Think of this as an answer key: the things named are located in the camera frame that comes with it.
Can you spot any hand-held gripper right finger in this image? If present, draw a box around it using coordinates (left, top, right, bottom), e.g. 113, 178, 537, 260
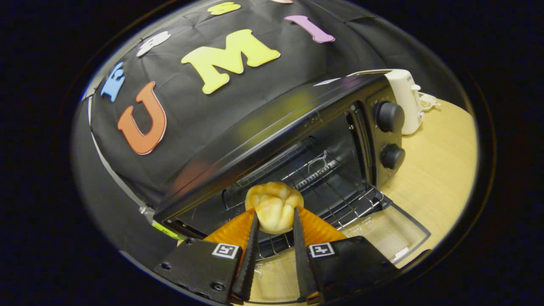
292, 206, 400, 304

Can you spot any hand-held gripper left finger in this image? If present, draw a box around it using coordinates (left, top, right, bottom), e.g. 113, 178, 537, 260
154, 208, 261, 305

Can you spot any golden bread roll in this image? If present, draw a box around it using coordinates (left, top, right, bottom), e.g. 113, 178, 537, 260
245, 182, 304, 235

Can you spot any black toaster oven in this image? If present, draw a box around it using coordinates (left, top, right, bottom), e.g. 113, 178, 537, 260
153, 72, 432, 266

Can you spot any white pop-up toaster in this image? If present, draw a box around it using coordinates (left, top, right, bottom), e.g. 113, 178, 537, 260
348, 69, 424, 135

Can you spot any green label drink bottle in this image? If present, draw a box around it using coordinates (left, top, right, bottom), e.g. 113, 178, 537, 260
140, 205, 184, 242

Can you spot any small white snack dish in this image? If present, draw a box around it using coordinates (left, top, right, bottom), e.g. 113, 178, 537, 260
419, 91, 441, 112

